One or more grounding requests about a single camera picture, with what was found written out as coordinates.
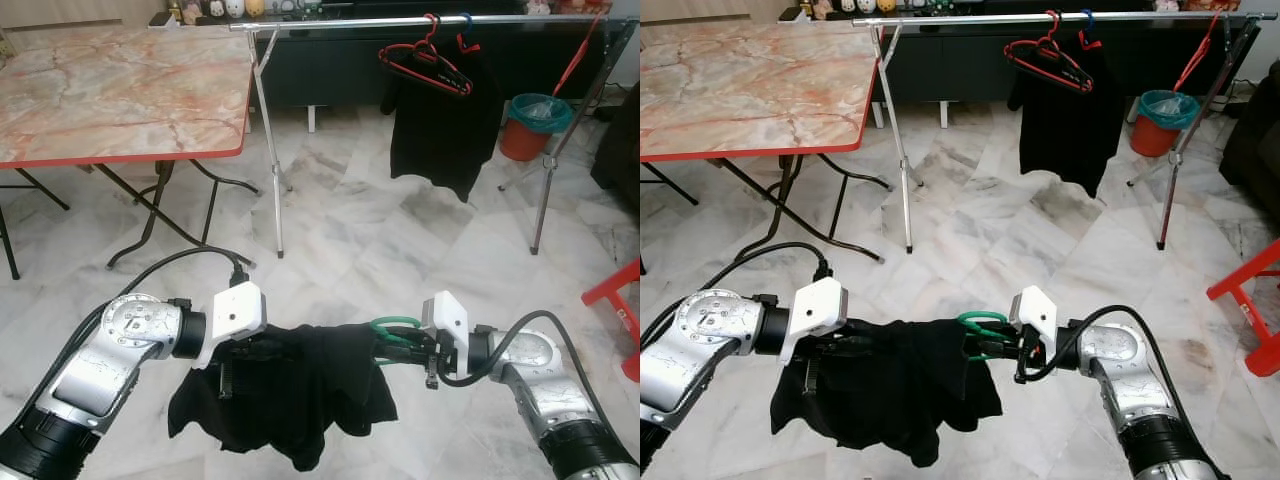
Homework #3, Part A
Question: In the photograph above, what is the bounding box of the green plastic hanger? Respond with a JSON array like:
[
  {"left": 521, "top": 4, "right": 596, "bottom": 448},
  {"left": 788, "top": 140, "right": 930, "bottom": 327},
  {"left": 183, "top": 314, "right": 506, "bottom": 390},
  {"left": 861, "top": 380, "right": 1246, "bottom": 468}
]
[
  {"left": 955, "top": 310, "right": 1013, "bottom": 363},
  {"left": 368, "top": 315, "right": 426, "bottom": 367}
]

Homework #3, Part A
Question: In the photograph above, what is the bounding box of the plain black shirt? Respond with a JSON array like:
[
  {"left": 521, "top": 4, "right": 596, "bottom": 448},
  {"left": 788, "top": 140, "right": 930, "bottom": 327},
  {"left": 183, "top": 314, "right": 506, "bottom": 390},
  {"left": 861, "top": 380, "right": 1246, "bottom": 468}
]
[
  {"left": 770, "top": 318, "right": 1004, "bottom": 469},
  {"left": 168, "top": 322, "right": 399, "bottom": 473}
]

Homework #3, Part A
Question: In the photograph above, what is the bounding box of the red plastic hanger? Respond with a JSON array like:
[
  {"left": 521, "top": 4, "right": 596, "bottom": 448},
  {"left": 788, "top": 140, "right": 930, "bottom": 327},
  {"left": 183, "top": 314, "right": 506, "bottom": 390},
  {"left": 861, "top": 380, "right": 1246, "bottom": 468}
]
[
  {"left": 1175, "top": 10, "right": 1223, "bottom": 93},
  {"left": 552, "top": 10, "right": 609, "bottom": 96},
  {"left": 1004, "top": 10, "right": 1095, "bottom": 94},
  {"left": 378, "top": 13, "right": 474, "bottom": 98}
]

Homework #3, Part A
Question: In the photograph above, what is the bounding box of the black shirt red trim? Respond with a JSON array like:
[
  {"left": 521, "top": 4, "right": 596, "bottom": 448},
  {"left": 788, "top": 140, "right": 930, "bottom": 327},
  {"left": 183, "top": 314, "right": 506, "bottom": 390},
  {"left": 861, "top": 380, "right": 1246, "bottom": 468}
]
[
  {"left": 380, "top": 35, "right": 506, "bottom": 204},
  {"left": 1007, "top": 35, "right": 1129, "bottom": 199}
]

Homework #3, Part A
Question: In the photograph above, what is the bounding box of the red plastic bucket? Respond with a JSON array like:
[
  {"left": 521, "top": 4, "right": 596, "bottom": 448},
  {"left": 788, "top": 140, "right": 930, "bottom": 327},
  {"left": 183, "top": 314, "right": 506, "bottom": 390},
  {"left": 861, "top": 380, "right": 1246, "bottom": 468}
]
[
  {"left": 498, "top": 118, "right": 556, "bottom": 163},
  {"left": 1130, "top": 113, "right": 1186, "bottom": 158}
]

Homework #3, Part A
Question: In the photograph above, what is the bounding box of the teal plastic bag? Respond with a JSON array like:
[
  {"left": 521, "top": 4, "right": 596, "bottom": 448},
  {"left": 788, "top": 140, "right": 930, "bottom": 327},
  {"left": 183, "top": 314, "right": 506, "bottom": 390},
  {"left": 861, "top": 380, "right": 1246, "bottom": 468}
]
[
  {"left": 1138, "top": 90, "right": 1201, "bottom": 131},
  {"left": 508, "top": 93, "right": 574, "bottom": 136}
]

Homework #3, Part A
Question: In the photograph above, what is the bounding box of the black TV console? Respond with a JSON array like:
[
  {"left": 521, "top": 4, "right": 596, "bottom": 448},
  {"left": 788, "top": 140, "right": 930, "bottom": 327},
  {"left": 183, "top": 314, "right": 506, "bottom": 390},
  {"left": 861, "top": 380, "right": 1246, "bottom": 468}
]
[
  {"left": 780, "top": 10, "right": 1261, "bottom": 106},
  {"left": 150, "top": 10, "right": 641, "bottom": 109}
]

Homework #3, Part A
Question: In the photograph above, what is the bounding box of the marble table red edge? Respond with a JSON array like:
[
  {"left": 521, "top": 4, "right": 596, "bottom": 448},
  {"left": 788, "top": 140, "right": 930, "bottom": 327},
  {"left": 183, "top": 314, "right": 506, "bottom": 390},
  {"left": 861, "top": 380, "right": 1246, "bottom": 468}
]
[
  {"left": 640, "top": 22, "right": 881, "bottom": 266},
  {"left": 0, "top": 25, "right": 259, "bottom": 281}
]

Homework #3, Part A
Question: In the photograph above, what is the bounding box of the silver clothes rack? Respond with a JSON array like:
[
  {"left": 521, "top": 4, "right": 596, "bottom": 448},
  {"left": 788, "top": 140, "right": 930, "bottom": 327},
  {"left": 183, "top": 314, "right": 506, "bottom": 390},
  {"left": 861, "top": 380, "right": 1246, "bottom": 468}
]
[
  {"left": 858, "top": 10, "right": 1253, "bottom": 253},
  {"left": 228, "top": 12, "right": 641, "bottom": 259}
]

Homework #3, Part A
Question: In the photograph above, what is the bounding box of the light wood cabinet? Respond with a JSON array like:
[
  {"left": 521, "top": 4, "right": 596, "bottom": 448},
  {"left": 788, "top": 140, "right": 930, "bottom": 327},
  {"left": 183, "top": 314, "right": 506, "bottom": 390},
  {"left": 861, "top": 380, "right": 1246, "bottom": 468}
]
[
  {"left": 0, "top": 0, "right": 161, "bottom": 29},
  {"left": 640, "top": 0, "right": 791, "bottom": 26}
]

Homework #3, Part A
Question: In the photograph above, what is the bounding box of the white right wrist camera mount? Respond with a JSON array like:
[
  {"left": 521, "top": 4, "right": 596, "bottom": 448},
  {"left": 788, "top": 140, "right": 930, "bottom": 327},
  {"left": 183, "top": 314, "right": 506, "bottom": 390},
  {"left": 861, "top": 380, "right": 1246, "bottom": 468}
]
[
  {"left": 1010, "top": 286, "right": 1057, "bottom": 366},
  {"left": 421, "top": 291, "right": 470, "bottom": 373}
]

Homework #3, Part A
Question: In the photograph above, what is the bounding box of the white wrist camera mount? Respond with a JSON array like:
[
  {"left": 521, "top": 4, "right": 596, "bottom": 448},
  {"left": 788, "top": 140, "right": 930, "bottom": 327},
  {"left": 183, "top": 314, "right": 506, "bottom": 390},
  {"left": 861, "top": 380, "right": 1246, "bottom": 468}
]
[
  {"left": 790, "top": 277, "right": 849, "bottom": 363},
  {"left": 421, "top": 291, "right": 470, "bottom": 373},
  {"left": 1010, "top": 286, "right": 1057, "bottom": 366},
  {"left": 195, "top": 281, "right": 269, "bottom": 369}
]

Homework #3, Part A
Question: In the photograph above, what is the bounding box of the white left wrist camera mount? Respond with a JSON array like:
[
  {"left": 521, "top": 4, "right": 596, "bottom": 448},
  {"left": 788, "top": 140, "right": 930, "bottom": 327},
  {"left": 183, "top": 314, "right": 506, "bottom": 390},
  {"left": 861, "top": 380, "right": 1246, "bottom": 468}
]
[
  {"left": 790, "top": 277, "right": 849, "bottom": 363},
  {"left": 195, "top": 281, "right": 269, "bottom": 369}
]

